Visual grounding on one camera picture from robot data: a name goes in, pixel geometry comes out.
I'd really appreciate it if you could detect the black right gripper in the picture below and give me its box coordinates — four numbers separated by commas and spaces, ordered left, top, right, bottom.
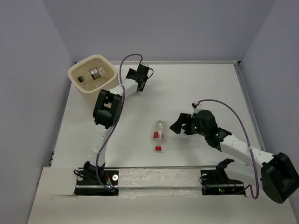
169, 113, 207, 137

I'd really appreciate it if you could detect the clear bottle black label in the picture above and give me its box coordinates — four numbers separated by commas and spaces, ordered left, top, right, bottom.
78, 68, 106, 83

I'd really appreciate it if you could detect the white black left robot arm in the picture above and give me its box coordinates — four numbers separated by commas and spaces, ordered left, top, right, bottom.
84, 63, 150, 184

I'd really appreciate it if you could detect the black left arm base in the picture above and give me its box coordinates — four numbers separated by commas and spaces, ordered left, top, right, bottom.
73, 162, 119, 196

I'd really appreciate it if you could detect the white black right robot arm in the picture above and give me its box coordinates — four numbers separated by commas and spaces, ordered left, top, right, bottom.
170, 109, 299, 204

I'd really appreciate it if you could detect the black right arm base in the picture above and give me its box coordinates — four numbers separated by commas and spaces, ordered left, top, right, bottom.
199, 159, 246, 196

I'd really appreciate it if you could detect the beige plastic bin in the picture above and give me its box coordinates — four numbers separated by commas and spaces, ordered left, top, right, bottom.
67, 55, 119, 110

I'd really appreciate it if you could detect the clear bottle red label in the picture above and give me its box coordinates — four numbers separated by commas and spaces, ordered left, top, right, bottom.
153, 120, 166, 152

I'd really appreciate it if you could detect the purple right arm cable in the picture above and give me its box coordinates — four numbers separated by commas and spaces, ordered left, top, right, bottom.
198, 99, 260, 200

